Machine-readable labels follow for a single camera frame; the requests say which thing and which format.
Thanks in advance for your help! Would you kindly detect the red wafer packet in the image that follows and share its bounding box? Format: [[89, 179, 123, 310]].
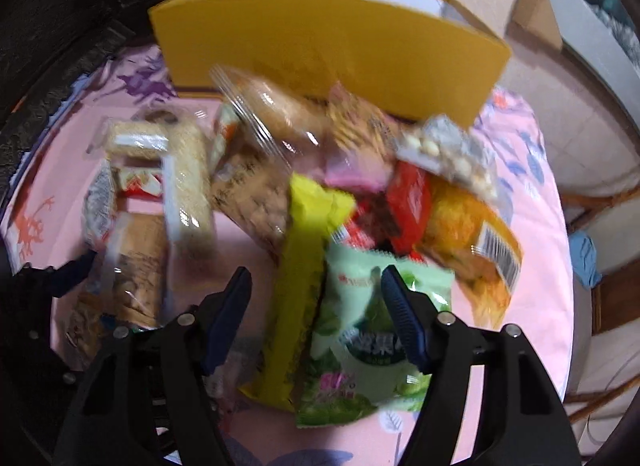
[[385, 161, 434, 243]]

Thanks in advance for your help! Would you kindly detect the blue cloth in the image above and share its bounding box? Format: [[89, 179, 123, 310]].
[[570, 231, 602, 289]]

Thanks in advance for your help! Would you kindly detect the yellow cardboard box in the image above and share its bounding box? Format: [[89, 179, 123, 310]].
[[148, 0, 513, 129]]

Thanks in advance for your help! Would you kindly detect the teal framed picture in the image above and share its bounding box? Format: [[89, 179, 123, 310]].
[[582, 0, 640, 66]]

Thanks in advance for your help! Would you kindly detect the large dark red snack packet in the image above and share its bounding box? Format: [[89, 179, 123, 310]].
[[344, 196, 407, 253]]

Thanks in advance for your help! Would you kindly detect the clear bag of round biscuits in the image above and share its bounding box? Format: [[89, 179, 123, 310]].
[[325, 86, 402, 191]]

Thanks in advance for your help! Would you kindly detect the clear brown biscuit packet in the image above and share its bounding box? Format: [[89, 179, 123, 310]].
[[99, 213, 169, 329]]

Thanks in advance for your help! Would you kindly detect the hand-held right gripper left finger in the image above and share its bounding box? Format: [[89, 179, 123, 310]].
[[52, 266, 254, 466]]

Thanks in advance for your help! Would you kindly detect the beige biscuit packet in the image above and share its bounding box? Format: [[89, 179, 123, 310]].
[[210, 155, 296, 263]]

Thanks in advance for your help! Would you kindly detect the clear peanut packet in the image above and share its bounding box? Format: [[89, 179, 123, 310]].
[[396, 114, 501, 207]]

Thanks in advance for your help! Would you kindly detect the clear sesame bar packet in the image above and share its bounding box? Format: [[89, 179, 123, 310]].
[[160, 116, 219, 267], [106, 121, 171, 157]]

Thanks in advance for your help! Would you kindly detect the brown cardboard box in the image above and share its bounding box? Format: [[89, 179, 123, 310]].
[[505, 0, 564, 49]]

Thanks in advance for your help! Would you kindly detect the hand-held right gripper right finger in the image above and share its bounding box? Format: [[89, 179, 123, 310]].
[[380, 263, 583, 466]]

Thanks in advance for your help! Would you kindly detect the light green snack packet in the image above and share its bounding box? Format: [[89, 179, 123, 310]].
[[295, 241, 457, 428]]

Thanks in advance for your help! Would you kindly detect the wooden chair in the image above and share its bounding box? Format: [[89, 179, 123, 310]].
[[555, 186, 640, 428]]

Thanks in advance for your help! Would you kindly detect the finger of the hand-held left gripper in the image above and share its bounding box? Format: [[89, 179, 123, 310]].
[[7, 296, 103, 388], [15, 251, 98, 299]]

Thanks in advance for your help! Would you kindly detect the small red and white packet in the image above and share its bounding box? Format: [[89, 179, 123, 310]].
[[117, 168, 166, 201]]

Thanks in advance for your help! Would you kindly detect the pink printed tablecloth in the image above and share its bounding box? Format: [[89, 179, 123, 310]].
[[0, 40, 569, 466]]

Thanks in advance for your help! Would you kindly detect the yellow-green snack packet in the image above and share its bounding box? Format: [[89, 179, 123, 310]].
[[239, 173, 357, 413]]

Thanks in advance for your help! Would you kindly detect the clear bread packet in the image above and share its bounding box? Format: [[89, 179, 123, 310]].
[[210, 64, 332, 157]]

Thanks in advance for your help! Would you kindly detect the dark carved wooden furniture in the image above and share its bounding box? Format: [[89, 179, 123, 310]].
[[0, 0, 167, 147]]

